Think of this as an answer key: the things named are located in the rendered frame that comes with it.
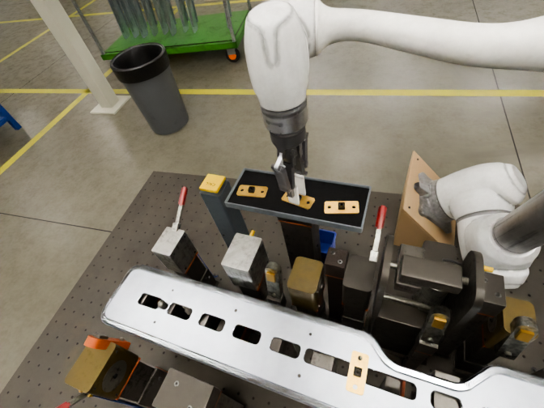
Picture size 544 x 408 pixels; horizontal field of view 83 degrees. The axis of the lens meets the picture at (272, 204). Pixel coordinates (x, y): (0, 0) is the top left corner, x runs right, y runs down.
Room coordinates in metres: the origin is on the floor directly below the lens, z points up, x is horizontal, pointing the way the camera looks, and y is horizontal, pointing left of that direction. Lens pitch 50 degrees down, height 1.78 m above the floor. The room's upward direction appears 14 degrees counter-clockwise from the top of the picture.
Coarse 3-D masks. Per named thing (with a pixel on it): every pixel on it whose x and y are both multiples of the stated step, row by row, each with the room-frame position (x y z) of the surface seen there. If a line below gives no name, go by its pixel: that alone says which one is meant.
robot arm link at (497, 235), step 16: (528, 208) 0.33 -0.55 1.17; (464, 224) 0.46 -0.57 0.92; (480, 224) 0.41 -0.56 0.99; (496, 224) 0.38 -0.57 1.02; (512, 224) 0.34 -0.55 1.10; (528, 224) 0.31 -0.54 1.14; (464, 240) 0.42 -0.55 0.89; (480, 240) 0.37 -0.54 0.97; (496, 240) 0.35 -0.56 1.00; (512, 240) 0.32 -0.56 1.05; (528, 240) 0.29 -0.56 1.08; (464, 256) 0.39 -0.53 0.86; (496, 256) 0.32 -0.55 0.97; (512, 256) 0.31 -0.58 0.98; (528, 256) 0.30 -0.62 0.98; (496, 272) 0.30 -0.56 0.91; (512, 272) 0.29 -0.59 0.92; (528, 272) 0.28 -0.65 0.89; (512, 288) 0.27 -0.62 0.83
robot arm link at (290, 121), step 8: (304, 104) 0.50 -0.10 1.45; (264, 112) 0.50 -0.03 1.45; (272, 112) 0.49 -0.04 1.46; (280, 112) 0.48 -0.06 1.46; (288, 112) 0.48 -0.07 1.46; (296, 112) 0.48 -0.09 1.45; (304, 112) 0.50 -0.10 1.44; (264, 120) 0.51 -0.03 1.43; (272, 120) 0.49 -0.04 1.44; (280, 120) 0.48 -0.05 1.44; (288, 120) 0.48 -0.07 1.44; (296, 120) 0.48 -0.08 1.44; (304, 120) 0.49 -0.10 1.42; (272, 128) 0.50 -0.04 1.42; (280, 128) 0.48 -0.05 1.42; (288, 128) 0.48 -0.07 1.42; (296, 128) 0.48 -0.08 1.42
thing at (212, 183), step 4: (208, 176) 0.70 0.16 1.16; (212, 176) 0.69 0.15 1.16; (216, 176) 0.69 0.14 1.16; (220, 176) 0.68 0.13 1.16; (224, 176) 0.68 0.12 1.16; (204, 180) 0.69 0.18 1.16; (208, 180) 0.68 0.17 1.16; (212, 180) 0.68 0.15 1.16; (216, 180) 0.67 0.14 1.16; (220, 180) 0.67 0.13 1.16; (224, 180) 0.67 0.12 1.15; (204, 184) 0.67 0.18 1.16; (208, 184) 0.67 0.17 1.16; (212, 184) 0.66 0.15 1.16; (216, 184) 0.66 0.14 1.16; (220, 184) 0.66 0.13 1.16; (200, 188) 0.66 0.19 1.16; (204, 188) 0.65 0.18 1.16; (208, 188) 0.65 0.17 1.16; (212, 188) 0.65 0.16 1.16; (216, 188) 0.64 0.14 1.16; (212, 192) 0.64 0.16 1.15; (216, 192) 0.63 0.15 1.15
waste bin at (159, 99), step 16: (128, 48) 3.17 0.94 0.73; (144, 48) 3.17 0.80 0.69; (160, 48) 3.04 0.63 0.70; (112, 64) 2.91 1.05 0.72; (128, 64) 3.09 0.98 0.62; (144, 64) 2.73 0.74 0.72; (160, 64) 2.80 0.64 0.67; (128, 80) 2.73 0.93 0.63; (144, 80) 2.71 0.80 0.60; (160, 80) 2.78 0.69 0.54; (144, 96) 2.74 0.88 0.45; (160, 96) 2.75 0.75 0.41; (176, 96) 2.87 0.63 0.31; (144, 112) 2.79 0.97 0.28; (160, 112) 2.75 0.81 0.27; (176, 112) 2.81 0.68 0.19; (160, 128) 2.76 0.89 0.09; (176, 128) 2.77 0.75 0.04
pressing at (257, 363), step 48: (144, 288) 0.47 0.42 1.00; (192, 288) 0.43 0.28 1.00; (144, 336) 0.33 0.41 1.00; (192, 336) 0.30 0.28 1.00; (288, 336) 0.24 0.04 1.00; (336, 336) 0.22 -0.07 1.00; (288, 384) 0.14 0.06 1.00; (336, 384) 0.12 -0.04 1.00; (432, 384) 0.08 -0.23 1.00; (480, 384) 0.06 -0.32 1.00; (528, 384) 0.04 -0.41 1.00
